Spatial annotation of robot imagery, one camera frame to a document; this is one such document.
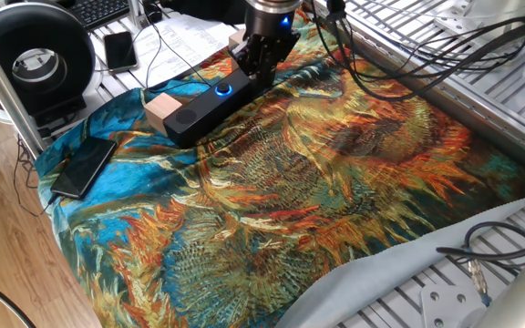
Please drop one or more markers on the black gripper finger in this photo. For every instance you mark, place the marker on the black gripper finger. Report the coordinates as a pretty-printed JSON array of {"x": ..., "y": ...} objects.
[
  {"x": 249, "y": 57},
  {"x": 276, "y": 54}
]

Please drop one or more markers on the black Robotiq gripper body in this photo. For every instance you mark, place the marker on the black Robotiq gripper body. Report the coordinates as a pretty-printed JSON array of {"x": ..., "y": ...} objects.
[{"x": 267, "y": 23}]

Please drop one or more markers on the black bar speaker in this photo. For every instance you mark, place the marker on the black bar speaker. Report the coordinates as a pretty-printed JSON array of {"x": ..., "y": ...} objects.
[{"x": 198, "y": 116}]

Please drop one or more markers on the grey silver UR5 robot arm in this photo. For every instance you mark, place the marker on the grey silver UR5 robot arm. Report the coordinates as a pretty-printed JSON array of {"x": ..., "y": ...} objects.
[{"x": 517, "y": 291}]

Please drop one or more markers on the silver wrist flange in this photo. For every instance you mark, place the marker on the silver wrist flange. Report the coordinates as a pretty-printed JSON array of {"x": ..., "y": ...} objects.
[{"x": 274, "y": 4}]

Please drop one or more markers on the light wooden cube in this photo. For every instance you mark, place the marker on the light wooden cube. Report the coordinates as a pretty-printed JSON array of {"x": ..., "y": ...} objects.
[
  {"x": 236, "y": 40},
  {"x": 160, "y": 111}
]

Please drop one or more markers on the printed white paper sheets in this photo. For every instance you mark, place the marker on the printed white paper sheets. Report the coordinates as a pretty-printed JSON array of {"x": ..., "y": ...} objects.
[{"x": 185, "y": 41}]

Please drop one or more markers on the black computer mouse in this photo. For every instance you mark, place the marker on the black computer mouse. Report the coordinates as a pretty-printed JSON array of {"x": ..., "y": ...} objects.
[{"x": 152, "y": 11}]

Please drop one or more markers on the small black smartphone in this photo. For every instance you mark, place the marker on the small black smartphone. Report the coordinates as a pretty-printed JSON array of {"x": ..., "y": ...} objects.
[{"x": 120, "y": 51}]

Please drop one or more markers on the sunflower painting cloth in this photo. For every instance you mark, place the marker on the sunflower painting cloth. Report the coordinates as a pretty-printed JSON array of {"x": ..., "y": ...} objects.
[{"x": 290, "y": 205}]

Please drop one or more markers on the black computer keyboard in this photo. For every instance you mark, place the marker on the black computer keyboard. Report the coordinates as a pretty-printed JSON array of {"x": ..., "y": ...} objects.
[{"x": 100, "y": 11}]

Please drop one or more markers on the large black smartphone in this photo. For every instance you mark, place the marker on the large black smartphone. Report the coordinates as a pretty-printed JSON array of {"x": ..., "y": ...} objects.
[{"x": 85, "y": 166}]

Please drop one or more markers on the aluminium frame post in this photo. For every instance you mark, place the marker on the aluminium frame post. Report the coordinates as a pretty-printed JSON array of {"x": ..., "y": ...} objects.
[
  {"x": 136, "y": 13},
  {"x": 7, "y": 86}
]

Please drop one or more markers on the white metal bracket plate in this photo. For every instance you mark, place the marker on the white metal bracket plate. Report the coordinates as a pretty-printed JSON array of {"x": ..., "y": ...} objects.
[{"x": 472, "y": 18}]

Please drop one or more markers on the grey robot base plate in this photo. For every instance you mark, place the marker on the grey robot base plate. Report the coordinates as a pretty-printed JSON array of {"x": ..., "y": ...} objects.
[{"x": 449, "y": 307}]

